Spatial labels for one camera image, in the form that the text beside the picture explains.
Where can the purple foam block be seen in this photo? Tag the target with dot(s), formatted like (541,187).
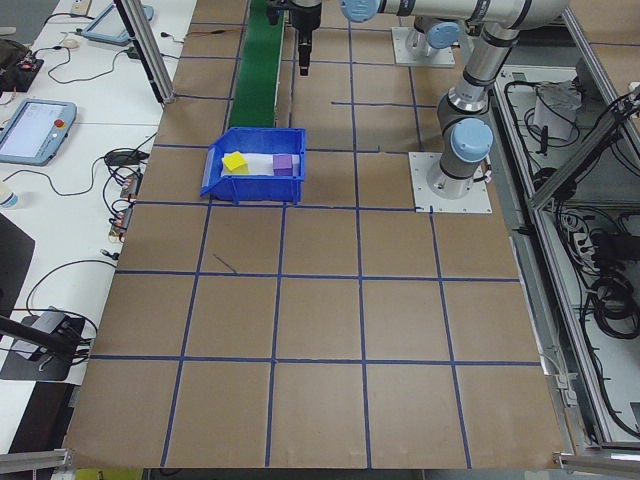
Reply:
(282,165)

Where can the yellow foam block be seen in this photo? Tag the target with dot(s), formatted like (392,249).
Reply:
(235,163)

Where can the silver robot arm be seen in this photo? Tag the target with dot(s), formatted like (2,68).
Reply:
(480,70)
(442,36)

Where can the green conveyor belt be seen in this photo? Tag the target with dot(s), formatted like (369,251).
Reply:
(257,65)

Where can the white foam pad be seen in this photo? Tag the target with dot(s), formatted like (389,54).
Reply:
(260,165)

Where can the blue plastic storage bin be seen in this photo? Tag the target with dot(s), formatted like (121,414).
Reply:
(260,192)

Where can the small black box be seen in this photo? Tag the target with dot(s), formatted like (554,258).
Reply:
(134,52)

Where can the blue-grey teach pendant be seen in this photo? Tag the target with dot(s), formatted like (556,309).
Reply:
(107,25)
(30,130)

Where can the white desk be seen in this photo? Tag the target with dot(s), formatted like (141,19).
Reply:
(100,105)

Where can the small circuit board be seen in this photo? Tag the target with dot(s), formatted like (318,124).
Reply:
(131,185)
(121,222)

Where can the beige power strip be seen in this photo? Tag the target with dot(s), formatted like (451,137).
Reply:
(80,5)

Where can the white crumpled bag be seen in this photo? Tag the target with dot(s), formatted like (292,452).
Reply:
(555,107)

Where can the black electronics box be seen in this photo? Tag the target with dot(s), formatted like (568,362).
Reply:
(32,67)

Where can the dark bag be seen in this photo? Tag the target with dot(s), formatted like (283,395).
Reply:
(7,62)

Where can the white power strip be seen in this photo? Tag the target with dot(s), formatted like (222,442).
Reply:
(580,242)

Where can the black monitor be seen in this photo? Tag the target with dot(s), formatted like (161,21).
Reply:
(12,260)

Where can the small grey box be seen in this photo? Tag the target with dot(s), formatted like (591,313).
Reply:
(50,321)

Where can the black stand bar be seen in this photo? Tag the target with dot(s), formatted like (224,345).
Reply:
(30,335)

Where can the aluminium profile bar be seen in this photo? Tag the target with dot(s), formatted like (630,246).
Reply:
(37,457)
(597,457)

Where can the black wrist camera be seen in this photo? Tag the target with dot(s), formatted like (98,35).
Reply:
(274,12)

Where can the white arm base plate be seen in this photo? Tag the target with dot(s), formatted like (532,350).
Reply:
(440,59)
(475,202)

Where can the aluminium profile post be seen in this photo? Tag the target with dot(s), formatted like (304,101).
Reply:
(150,55)

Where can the V-shaped metal bar frame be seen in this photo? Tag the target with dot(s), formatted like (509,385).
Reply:
(575,162)

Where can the black stand base plate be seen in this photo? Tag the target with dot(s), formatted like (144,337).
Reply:
(45,362)

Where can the metal corner bracket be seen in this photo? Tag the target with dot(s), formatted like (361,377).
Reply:
(562,382)

